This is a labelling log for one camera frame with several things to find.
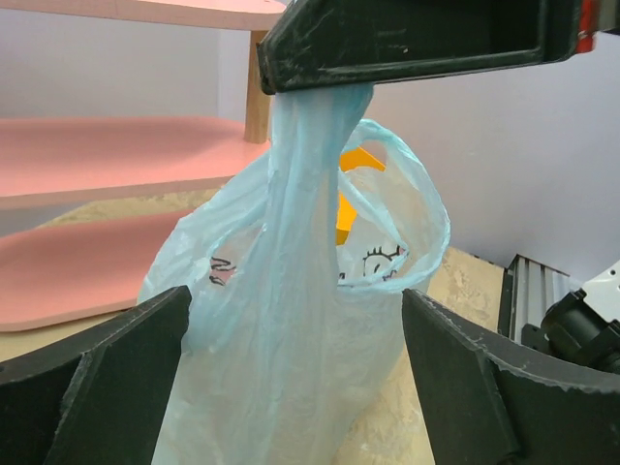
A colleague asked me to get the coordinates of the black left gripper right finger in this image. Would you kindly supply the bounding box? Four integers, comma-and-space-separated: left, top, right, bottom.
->
402, 290, 619, 464

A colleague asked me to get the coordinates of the yellow plastic basket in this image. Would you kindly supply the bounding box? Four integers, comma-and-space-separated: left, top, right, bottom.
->
335, 146, 386, 246

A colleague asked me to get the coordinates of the blue printed plastic bag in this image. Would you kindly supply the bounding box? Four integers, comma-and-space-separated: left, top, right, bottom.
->
139, 84, 450, 464

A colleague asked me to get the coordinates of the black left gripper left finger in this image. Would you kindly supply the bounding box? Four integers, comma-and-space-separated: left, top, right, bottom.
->
1, 286, 191, 464

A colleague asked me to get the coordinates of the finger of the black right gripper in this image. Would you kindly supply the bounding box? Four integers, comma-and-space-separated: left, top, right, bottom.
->
257, 0, 601, 95

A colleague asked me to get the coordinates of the black table front frame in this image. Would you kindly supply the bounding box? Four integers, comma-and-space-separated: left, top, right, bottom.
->
497, 255, 579, 343

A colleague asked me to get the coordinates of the pink three-tier shelf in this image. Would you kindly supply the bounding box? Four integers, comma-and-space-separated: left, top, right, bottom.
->
1, 1, 284, 332

